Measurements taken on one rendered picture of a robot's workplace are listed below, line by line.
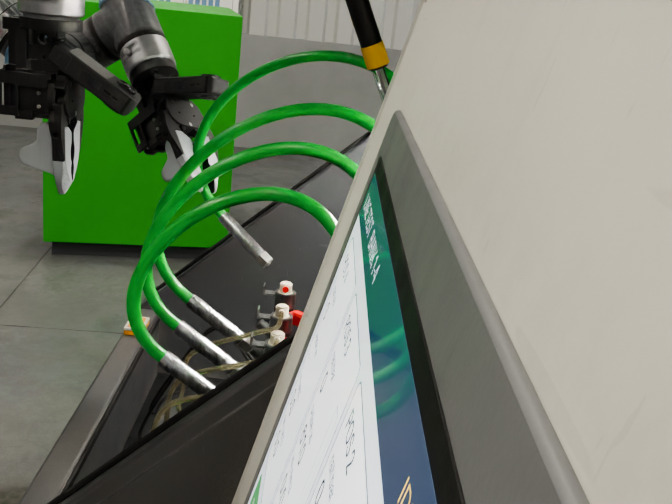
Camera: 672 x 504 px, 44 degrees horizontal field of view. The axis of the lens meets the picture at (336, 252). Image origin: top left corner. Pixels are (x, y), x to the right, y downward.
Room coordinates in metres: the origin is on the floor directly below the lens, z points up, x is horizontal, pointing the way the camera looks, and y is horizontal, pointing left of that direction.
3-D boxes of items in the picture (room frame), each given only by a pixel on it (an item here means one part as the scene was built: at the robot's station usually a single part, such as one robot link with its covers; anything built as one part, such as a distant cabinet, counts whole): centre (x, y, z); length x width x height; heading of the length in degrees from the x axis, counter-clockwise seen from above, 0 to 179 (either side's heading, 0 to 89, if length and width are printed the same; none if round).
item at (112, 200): (4.54, 1.15, 0.65); 0.95 x 0.86 x 1.30; 104
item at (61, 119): (0.97, 0.35, 1.32); 0.05 x 0.02 x 0.09; 2
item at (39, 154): (0.98, 0.37, 1.27); 0.06 x 0.03 x 0.09; 92
